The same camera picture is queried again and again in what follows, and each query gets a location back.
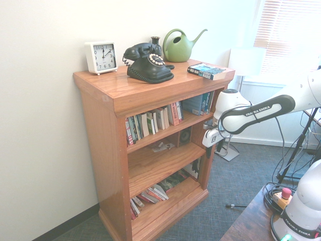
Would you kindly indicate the red emergency stop button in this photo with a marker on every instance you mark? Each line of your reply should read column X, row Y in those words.
column 284, row 195

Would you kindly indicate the small wooden speaker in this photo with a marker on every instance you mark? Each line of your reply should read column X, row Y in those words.
column 185, row 136

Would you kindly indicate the blue black paperback book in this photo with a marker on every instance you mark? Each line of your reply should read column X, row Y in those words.
column 205, row 69

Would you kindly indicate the red white book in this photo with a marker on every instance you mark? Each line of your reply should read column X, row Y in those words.
column 149, row 197

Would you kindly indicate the white shade floor lamp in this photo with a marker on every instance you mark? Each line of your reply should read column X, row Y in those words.
column 247, row 61

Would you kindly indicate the green white book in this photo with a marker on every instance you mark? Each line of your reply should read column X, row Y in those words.
column 151, row 125

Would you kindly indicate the green spine book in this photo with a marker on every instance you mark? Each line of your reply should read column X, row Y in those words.
column 136, row 128

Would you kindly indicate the black camera tripod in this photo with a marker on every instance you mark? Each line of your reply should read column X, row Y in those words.
column 298, row 148

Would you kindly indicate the window blinds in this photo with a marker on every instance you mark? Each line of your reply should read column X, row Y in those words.
column 288, row 35

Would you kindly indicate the red spine book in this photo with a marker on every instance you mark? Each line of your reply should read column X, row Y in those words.
column 129, row 133

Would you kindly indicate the white leaning paperback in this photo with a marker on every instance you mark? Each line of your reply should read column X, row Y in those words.
column 159, row 192

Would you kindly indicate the orange spine book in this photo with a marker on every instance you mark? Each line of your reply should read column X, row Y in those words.
column 174, row 114

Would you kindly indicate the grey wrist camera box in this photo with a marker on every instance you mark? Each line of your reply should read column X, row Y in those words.
column 208, row 125

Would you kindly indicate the grey white book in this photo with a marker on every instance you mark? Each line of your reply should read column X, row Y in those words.
column 135, row 208

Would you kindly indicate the small black vase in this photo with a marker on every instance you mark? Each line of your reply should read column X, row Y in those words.
column 155, row 41

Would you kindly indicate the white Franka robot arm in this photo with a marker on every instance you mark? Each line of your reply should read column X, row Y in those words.
column 240, row 123

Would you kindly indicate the green plastic watering can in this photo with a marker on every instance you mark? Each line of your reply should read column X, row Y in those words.
column 178, row 52

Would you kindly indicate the dark blue paperback book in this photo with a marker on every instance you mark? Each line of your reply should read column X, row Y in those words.
column 191, row 104

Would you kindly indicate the blue spine book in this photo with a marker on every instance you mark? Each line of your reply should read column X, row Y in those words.
column 205, row 103

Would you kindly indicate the white paperback book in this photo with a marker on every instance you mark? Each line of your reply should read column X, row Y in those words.
column 145, row 124
column 163, row 118

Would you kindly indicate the dark green flat book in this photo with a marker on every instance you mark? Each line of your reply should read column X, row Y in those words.
column 173, row 181

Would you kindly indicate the wooden bookshelf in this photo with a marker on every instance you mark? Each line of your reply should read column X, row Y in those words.
column 100, row 125

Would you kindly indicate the white book black figures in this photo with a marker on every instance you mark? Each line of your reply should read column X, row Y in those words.
column 193, row 169

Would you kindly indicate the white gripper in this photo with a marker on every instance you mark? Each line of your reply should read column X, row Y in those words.
column 213, row 138

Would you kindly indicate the loose papers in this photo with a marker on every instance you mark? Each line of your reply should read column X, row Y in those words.
column 163, row 146

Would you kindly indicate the black rotary telephone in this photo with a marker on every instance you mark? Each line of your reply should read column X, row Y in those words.
column 148, row 71

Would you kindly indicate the white square alarm clock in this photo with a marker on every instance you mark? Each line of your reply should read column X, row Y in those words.
column 102, row 56

